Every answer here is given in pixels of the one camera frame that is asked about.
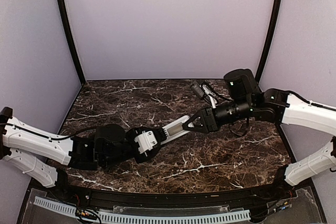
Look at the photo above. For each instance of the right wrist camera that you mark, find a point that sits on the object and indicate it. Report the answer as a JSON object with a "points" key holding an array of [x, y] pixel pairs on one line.
{"points": [[199, 92]]}

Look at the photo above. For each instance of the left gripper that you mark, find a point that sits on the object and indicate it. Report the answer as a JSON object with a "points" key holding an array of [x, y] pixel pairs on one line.
{"points": [[149, 153]]}

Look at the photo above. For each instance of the black front rail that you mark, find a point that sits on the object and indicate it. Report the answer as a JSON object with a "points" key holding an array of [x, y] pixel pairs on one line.
{"points": [[254, 197]]}

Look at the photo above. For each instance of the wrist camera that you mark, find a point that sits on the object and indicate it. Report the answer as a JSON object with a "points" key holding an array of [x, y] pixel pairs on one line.
{"points": [[146, 141], [199, 92]]}

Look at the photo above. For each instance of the white remote control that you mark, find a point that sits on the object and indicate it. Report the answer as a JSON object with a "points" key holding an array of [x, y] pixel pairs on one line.
{"points": [[183, 119]]}

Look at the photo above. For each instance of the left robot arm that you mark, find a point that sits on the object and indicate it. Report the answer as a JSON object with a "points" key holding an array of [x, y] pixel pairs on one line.
{"points": [[110, 144]]}

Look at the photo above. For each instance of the grey battery cover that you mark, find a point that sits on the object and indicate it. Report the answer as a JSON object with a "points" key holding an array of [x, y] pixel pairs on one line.
{"points": [[176, 129]]}

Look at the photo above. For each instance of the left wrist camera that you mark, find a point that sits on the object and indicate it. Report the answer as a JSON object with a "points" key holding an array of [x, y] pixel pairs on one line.
{"points": [[146, 141]]}

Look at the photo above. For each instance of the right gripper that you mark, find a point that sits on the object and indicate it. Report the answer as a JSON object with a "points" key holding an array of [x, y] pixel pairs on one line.
{"points": [[210, 124]]}

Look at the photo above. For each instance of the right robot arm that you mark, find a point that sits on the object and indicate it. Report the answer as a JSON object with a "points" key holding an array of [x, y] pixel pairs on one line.
{"points": [[274, 106]]}

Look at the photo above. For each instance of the left black frame post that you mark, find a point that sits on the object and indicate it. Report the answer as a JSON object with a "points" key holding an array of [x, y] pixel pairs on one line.
{"points": [[70, 41]]}

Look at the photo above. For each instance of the white slotted cable duct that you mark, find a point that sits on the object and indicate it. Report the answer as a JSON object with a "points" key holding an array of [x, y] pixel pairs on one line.
{"points": [[146, 215]]}

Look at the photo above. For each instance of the black frame post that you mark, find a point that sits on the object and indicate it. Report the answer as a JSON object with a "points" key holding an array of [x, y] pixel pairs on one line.
{"points": [[268, 40], [70, 41]]}

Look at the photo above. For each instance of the right black frame post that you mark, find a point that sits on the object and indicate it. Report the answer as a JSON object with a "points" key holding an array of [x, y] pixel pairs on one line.
{"points": [[268, 40]]}

